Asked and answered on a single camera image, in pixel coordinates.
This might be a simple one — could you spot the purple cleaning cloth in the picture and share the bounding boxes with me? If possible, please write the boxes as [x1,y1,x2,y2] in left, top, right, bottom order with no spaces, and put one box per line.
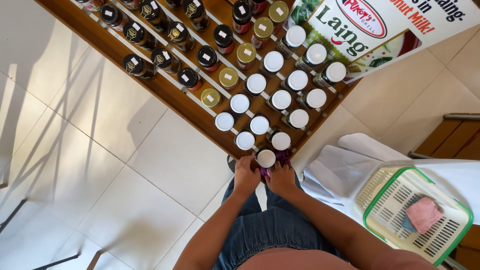
[259,149,293,178]

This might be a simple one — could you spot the person's right hand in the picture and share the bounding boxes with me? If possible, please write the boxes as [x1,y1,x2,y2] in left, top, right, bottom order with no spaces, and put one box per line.
[265,161,299,198]

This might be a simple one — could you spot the wooden display shelf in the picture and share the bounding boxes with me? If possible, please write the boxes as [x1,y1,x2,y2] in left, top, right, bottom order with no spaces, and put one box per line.
[35,0,361,161]

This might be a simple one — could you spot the cream basket with green rim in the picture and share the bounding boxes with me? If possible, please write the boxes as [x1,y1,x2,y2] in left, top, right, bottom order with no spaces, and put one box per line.
[354,166,474,267]

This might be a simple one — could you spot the black metal stand leg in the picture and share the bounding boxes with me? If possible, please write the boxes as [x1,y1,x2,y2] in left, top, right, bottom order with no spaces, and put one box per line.
[31,253,80,270]
[0,198,28,234]

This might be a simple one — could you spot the white-lid glass jar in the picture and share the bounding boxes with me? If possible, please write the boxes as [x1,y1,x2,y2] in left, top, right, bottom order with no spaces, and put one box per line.
[254,147,277,169]

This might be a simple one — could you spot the white table cloth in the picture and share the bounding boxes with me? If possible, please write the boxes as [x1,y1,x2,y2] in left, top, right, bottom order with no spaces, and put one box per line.
[300,133,480,226]

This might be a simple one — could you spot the person's left hand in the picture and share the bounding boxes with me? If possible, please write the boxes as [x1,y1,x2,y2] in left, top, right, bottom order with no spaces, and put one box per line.
[233,155,262,196]

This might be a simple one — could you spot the person's blue denim trousers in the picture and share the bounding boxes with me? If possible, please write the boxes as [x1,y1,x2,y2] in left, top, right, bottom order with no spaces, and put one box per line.
[213,173,347,270]

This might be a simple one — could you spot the rows of white-lid jars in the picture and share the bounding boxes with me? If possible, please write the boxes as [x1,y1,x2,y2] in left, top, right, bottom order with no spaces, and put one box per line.
[214,25,347,151]

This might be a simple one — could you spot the pink cloth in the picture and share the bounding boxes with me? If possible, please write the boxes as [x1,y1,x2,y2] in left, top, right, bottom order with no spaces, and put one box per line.
[405,196,444,235]

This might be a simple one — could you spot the white and green printed poster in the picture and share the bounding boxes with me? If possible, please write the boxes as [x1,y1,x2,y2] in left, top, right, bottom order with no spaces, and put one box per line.
[284,0,480,85]

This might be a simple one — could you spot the gold-lid jar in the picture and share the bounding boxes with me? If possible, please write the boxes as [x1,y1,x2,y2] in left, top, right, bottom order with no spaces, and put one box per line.
[218,67,240,91]
[250,17,275,50]
[200,88,222,109]
[236,42,257,71]
[268,1,290,34]

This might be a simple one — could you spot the rows of black-lid jars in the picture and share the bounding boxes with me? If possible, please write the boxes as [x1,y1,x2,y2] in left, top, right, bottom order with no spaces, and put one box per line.
[75,0,269,92]

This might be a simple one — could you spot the blue cloth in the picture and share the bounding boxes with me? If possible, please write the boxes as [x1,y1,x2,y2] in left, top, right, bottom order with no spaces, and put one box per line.
[401,214,418,233]

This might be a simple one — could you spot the person's pink shirt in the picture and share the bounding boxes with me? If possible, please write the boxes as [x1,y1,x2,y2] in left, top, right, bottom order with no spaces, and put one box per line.
[236,247,376,270]

